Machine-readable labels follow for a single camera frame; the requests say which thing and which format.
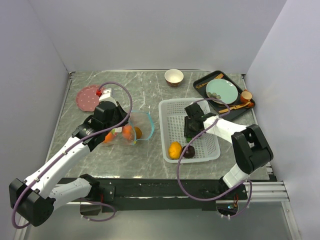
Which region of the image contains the wooden spoon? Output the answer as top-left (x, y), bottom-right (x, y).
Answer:
top-left (218, 101), bottom-right (255, 114)

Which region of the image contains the white plastic basket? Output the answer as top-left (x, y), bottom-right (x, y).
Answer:
top-left (158, 97), bottom-right (221, 164)

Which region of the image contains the pink dotted plate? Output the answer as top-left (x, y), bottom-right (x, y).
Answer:
top-left (75, 84), bottom-right (100, 112)

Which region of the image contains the clear blue-zipper zip bag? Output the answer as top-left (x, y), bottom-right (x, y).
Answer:
top-left (102, 110), bottom-right (155, 146)

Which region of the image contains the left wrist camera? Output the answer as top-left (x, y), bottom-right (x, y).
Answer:
top-left (96, 88), bottom-right (117, 105)

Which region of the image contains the orange small cup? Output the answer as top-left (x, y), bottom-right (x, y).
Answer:
top-left (240, 89), bottom-right (253, 103)

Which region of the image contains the black tray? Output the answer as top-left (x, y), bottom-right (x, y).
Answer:
top-left (193, 70), bottom-right (255, 121)

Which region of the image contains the dark purple mangosteen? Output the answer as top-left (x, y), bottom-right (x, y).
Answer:
top-left (182, 145), bottom-right (196, 159)

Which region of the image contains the yellow orange persimmon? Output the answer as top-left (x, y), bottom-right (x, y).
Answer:
top-left (168, 141), bottom-right (182, 160)

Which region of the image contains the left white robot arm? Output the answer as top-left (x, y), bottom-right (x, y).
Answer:
top-left (9, 100), bottom-right (130, 229)

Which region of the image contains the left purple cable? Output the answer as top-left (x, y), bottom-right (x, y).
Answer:
top-left (11, 81), bottom-right (134, 230)

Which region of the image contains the wooden fork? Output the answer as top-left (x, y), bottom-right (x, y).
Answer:
top-left (195, 73), bottom-right (224, 89)

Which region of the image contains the brown kiwi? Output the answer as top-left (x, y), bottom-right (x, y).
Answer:
top-left (134, 126), bottom-right (143, 139)

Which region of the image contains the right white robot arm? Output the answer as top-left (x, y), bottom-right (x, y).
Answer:
top-left (184, 102), bottom-right (274, 199)

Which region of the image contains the white patterned bowl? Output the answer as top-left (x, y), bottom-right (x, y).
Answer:
top-left (164, 69), bottom-right (184, 87)

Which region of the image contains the light green plate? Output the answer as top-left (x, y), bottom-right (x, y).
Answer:
top-left (205, 78), bottom-right (239, 104)

